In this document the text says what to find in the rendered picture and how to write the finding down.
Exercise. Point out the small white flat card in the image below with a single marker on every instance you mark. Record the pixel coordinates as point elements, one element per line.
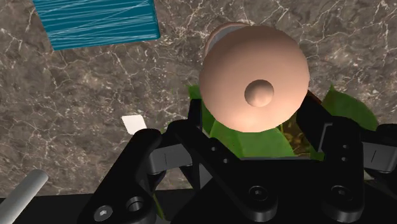
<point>134,123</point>

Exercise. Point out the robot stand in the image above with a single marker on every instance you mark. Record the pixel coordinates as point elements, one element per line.
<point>99,21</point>

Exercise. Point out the peach round jar with knob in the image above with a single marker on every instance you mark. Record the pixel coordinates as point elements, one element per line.
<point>248,62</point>

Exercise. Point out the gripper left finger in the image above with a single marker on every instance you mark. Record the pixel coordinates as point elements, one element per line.
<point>124,173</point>

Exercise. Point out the green leafy plant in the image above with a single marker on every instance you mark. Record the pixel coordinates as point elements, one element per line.
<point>254,145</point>

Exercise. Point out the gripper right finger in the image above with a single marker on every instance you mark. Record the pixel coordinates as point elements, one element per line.
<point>342,155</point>

